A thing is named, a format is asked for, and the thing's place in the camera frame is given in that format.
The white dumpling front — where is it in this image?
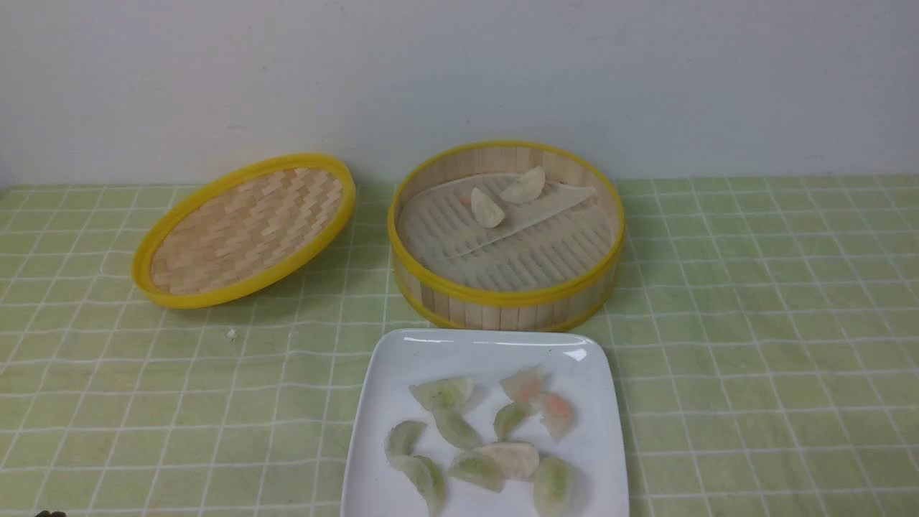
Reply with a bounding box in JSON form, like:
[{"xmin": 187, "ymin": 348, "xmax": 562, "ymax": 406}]
[{"xmin": 470, "ymin": 187, "xmax": 505, "ymax": 229}]

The white dumpling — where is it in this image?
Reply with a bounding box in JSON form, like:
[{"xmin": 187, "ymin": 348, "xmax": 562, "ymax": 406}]
[
  {"xmin": 500, "ymin": 166, "xmax": 546, "ymax": 204},
  {"xmin": 474, "ymin": 441, "xmax": 541, "ymax": 481},
  {"xmin": 470, "ymin": 187, "xmax": 505, "ymax": 229}
]

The white dumpling back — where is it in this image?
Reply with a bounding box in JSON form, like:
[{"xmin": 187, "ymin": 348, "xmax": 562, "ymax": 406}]
[{"xmin": 500, "ymin": 166, "xmax": 546, "ymax": 204}]

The white square plate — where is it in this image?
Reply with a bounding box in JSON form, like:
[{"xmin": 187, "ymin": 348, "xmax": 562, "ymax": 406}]
[{"xmin": 340, "ymin": 328, "xmax": 631, "ymax": 516}]

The yellow-rimmed bamboo steamer basket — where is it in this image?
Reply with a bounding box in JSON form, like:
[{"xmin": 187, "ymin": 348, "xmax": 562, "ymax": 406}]
[{"xmin": 387, "ymin": 141, "xmax": 626, "ymax": 332}]

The green dumpling top left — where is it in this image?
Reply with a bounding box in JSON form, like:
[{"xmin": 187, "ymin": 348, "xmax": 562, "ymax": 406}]
[{"xmin": 409, "ymin": 376, "xmax": 474, "ymax": 413}]

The green dumpling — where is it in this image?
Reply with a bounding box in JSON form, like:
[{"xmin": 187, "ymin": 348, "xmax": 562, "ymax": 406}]
[
  {"xmin": 533, "ymin": 456, "xmax": 577, "ymax": 516},
  {"xmin": 384, "ymin": 419, "xmax": 427, "ymax": 460},
  {"xmin": 388, "ymin": 455, "xmax": 447, "ymax": 516},
  {"xmin": 493, "ymin": 401, "xmax": 534, "ymax": 442},
  {"xmin": 447, "ymin": 451, "xmax": 505, "ymax": 493},
  {"xmin": 432, "ymin": 409, "xmax": 483, "ymax": 450},
  {"xmin": 409, "ymin": 376, "xmax": 474, "ymax": 413}
]

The pink dumpling top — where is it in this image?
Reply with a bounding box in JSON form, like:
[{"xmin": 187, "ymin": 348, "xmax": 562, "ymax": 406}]
[{"xmin": 500, "ymin": 365, "xmax": 544, "ymax": 405}]

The pink dumpling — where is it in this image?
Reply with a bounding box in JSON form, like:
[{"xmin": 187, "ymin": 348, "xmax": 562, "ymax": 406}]
[
  {"xmin": 500, "ymin": 365, "xmax": 544, "ymax": 405},
  {"xmin": 532, "ymin": 392, "xmax": 575, "ymax": 442}
]

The green dumpling centre left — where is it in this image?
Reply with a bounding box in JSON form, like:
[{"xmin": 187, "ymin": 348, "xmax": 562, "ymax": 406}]
[{"xmin": 432, "ymin": 409, "xmax": 483, "ymax": 450}]

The pink dumpling right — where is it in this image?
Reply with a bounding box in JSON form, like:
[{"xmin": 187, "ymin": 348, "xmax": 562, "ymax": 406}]
[{"xmin": 532, "ymin": 392, "xmax": 575, "ymax": 442}]

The green dumpling far left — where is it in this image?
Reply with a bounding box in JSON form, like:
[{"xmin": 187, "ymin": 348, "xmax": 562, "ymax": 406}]
[{"xmin": 384, "ymin": 419, "xmax": 427, "ymax": 460}]

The green dumpling lower middle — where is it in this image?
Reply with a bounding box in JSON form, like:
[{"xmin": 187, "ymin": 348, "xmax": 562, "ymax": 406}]
[{"xmin": 447, "ymin": 451, "xmax": 505, "ymax": 493}]

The white dumpling lower middle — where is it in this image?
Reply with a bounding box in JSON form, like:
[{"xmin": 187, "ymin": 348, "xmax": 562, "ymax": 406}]
[{"xmin": 474, "ymin": 441, "xmax": 541, "ymax": 481}]

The yellow-rimmed bamboo steamer lid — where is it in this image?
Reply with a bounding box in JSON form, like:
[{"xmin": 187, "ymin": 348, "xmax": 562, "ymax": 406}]
[{"xmin": 132, "ymin": 154, "xmax": 357, "ymax": 309}]

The green dumpling bottom left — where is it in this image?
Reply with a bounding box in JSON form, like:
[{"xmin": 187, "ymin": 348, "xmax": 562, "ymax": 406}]
[{"xmin": 388, "ymin": 455, "xmax": 447, "ymax": 516}]

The green dumpling bottom right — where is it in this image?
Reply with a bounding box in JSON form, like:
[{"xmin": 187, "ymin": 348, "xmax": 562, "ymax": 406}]
[{"xmin": 533, "ymin": 456, "xmax": 577, "ymax": 516}]

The green checkered tablecloth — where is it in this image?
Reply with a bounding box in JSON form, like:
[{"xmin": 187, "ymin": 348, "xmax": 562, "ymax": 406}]
[{"xmin": 1, "ymin": 176, "xmax": 918, "ymax": 516}]

